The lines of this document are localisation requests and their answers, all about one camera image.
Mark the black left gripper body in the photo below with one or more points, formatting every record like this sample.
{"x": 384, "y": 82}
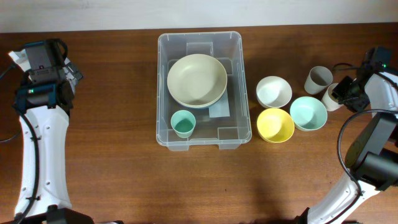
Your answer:
{"x": 30, "y": 85}

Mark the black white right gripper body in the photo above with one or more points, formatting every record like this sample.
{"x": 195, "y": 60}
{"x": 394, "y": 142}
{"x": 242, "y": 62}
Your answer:
{"x": 349, "y": 94}

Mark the white plastic cup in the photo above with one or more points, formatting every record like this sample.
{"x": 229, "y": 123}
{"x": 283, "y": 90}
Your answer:
{"x": 329, "y": 101}

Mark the grey plastic cup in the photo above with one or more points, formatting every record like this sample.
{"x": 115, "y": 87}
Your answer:
{"x": 318, "y": 79}

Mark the mint green plastic bowl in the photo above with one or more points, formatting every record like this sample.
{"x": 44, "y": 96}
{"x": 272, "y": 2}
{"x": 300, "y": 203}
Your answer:
{"x": 308, "y": 113}

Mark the white plastic bowl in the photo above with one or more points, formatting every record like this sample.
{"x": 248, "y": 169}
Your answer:
{"x": 273, "y": 92}

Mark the yellow plastic bowl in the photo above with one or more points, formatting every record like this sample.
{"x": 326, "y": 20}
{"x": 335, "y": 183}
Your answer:
{"x": 275, "y": 125}

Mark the dark blue plastic plate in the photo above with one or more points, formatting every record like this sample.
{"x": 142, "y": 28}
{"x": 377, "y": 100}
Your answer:
{"x": 196, "y": 103}

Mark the green plastic cup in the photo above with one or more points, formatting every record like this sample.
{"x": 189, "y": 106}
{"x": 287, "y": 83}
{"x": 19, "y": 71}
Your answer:
{"x": 183, "y": 123}

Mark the beige plate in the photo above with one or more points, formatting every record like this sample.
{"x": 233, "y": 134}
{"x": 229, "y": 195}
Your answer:
{"x": 198, "y": 76}

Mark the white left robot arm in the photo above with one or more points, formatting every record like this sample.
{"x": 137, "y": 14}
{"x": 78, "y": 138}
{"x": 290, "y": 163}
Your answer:
{"x": 44, "y": 195}

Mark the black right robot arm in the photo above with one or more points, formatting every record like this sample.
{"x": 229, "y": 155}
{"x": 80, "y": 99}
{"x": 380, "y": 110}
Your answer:
{"x": 369, "y": 168}

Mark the clear plastic storage container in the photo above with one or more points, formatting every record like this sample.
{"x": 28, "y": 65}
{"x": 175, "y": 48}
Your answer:
{"x": 226, "y": 133}

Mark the white paper label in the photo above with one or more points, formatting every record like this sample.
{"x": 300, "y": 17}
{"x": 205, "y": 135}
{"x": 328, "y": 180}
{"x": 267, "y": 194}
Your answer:
{"x": 220, "y": 109}

